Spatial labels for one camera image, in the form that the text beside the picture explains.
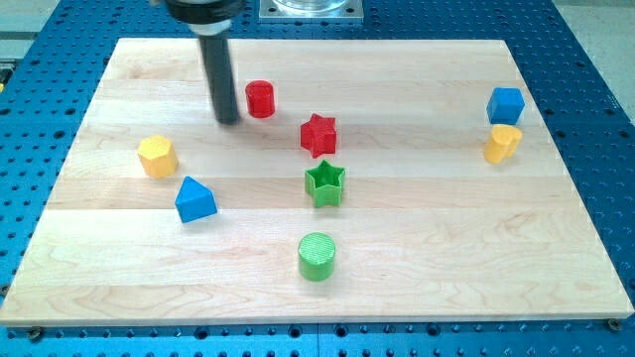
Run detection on yellow hexagon block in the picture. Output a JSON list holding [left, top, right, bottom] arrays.
[[137, 135, 179, 179]]

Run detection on red star block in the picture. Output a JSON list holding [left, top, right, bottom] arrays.
[[300, 113, 337, 159]]

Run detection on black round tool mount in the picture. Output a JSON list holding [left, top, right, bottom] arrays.
[[162, 0, 246, 36]]

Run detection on red cylinder block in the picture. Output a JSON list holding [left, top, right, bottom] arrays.
[[245, 80, 276, 119]]

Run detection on blue cube block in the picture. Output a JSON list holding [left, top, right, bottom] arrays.
[[486, 87, 525, 125]]

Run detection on yellow heart block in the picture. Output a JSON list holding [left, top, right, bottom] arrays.
[[483, 124, 523, 164]]

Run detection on light wooden board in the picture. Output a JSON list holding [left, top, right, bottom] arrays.
[[1, 38, 633, 326]]

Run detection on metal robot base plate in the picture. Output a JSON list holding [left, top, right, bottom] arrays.
[[258, 0, 364, 24]]

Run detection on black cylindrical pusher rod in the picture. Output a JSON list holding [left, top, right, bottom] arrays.
[[198, 32, 240, 125]]

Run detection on blue triangle block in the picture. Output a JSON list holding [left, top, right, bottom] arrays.
[[175, 177, 217, 223]]

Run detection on green cylinder block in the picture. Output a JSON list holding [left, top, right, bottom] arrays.
[[298, 232, 336, 282]]

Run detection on green star block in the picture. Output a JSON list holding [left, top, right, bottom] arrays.
[[305, 160, 346, 207]]

